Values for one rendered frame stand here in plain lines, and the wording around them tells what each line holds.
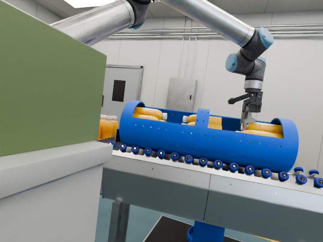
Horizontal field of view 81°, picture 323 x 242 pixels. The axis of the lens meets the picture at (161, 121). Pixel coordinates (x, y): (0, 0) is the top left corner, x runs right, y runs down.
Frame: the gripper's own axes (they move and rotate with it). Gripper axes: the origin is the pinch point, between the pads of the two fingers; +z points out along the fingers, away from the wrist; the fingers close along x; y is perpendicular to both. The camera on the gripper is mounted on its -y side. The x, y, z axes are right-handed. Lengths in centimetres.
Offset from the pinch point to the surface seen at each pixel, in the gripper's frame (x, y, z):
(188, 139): -15.2, -26.5, 10.3
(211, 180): -13.8, -12.6, 28.6
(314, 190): -12.5, 32.6, 23.7
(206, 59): 327, -37, -125
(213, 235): 34, -1, 85
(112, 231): -11, -63, 72
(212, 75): 325, -19, -92
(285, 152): -15.2, 17.2, 8.7
